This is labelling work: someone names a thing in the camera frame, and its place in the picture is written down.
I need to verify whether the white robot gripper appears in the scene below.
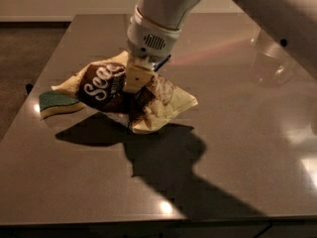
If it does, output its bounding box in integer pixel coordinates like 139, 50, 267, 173
123, 7, 180, 93

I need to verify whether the brown chip bag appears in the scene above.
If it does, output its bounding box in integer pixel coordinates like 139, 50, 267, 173
53, 52, 198, 134

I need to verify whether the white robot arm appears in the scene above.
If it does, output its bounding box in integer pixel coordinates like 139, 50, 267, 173
124, 0, 317, 93

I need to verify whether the green and yellow sponge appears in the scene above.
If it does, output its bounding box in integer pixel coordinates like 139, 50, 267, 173
39, 90, 85, 119

